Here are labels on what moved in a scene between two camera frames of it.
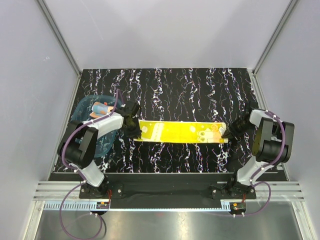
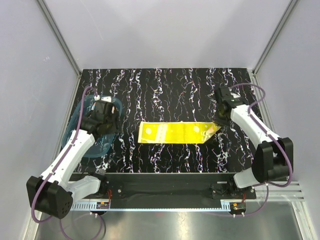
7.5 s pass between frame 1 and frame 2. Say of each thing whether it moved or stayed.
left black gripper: moved
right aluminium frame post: stayed
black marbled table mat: stayed
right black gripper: moved
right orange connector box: stayed
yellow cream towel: moved
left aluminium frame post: stayed
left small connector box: stayed
